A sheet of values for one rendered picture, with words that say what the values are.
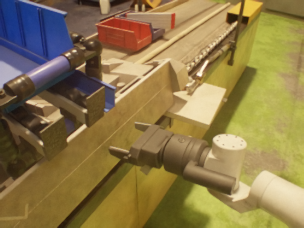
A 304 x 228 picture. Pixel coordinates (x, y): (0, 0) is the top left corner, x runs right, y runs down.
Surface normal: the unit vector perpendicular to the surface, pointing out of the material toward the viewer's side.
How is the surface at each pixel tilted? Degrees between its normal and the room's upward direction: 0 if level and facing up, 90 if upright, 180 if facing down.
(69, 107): 90
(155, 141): 10
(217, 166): 74
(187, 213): 0
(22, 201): 80
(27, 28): 88
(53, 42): 88
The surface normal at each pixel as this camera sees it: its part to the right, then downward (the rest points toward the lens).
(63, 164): 0.84, 0.20
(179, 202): 0.01, -0.78
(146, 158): -0.52, 0.53
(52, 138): 0.85, 0.41
